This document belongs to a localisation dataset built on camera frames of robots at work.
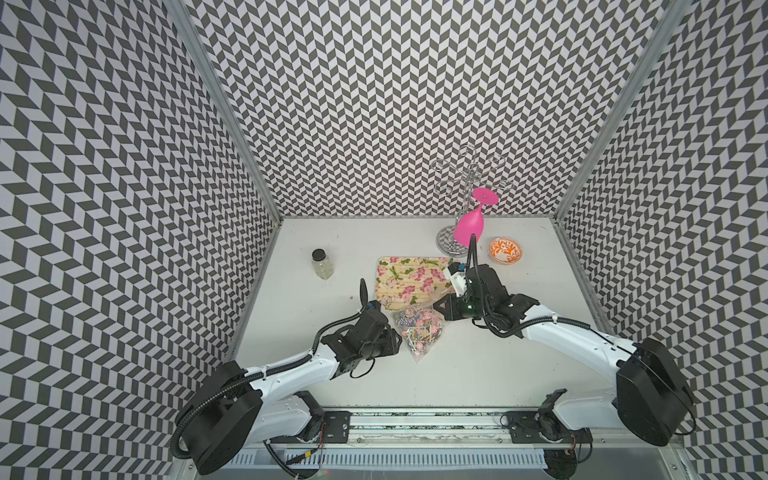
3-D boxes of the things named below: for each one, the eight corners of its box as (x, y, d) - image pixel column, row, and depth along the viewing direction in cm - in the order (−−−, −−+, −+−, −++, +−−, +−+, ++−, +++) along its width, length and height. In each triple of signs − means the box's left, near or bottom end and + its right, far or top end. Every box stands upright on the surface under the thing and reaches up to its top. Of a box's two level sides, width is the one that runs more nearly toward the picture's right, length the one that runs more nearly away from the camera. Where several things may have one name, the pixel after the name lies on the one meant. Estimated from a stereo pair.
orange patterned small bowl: (490, 266, 106) (494, 257, 102) (485, 246, 112) (488, 237, 108) (519, 266, 106) (524, 257, 102) (513, 246, 112) (517, 237, 108)
